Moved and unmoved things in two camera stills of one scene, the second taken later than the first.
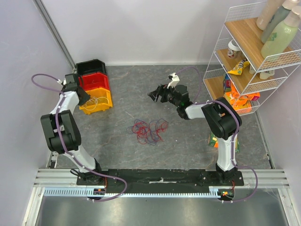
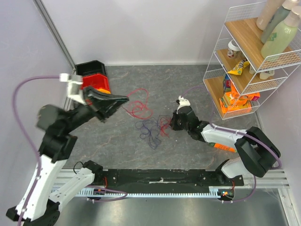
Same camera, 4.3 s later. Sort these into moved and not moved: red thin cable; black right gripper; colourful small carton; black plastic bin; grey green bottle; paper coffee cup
Moved: black right gripper; red thin cable
Not moved: paper coffee cup; grey green bottle; colourful small carton; black plastic bin
